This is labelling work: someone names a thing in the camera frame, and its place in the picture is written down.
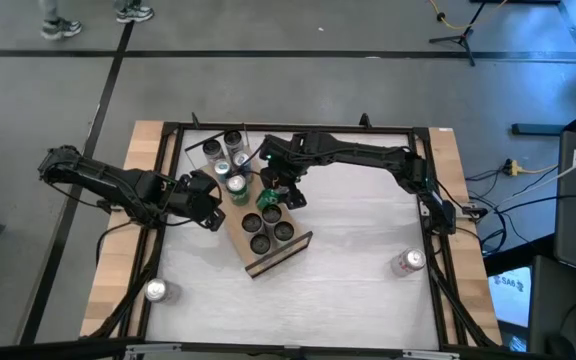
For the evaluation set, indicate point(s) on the plain silver can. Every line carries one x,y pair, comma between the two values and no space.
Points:
157,290

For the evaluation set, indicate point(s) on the black tripod stand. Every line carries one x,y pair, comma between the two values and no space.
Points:
464,36

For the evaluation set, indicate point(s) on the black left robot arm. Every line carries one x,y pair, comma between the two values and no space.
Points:
118,187

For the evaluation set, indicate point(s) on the dark furniture foot bar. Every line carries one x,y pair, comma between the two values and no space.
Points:
538,129

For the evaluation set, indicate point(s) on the wooden tray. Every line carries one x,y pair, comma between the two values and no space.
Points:
228,215

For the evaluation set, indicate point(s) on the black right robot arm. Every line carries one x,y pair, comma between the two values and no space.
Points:
368,150

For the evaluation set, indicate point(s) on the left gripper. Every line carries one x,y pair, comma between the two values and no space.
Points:
193,200

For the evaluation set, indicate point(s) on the white can with red print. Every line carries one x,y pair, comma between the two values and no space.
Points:
408,261

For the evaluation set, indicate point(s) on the person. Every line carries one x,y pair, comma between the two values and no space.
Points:
58,27

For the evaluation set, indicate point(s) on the black table frame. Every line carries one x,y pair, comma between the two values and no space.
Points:
293,127

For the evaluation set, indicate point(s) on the dark green soda can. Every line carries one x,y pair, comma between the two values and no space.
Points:
268,200

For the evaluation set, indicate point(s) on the Celsius Peach Vibe can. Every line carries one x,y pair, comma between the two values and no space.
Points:
233,140
213,149

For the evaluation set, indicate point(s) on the green Sprite can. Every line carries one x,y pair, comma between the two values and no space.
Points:
237,189

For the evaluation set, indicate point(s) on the dark grey cabinet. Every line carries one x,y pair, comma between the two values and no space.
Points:
553,300

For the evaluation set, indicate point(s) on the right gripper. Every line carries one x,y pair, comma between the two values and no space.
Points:
283,157

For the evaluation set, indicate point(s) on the black rig rail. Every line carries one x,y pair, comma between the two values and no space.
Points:
68,350

